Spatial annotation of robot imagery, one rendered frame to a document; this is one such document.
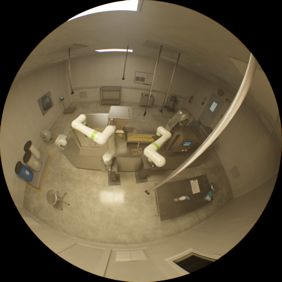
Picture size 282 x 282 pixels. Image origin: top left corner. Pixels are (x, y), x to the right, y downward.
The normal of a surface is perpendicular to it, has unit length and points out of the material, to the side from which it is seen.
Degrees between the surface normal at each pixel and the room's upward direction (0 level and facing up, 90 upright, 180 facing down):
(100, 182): 0
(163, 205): 0
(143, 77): 90
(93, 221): 0
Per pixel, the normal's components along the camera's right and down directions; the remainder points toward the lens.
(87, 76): 0.09, 0.76
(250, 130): -0.98, -0.04
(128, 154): 0.17, -0.65
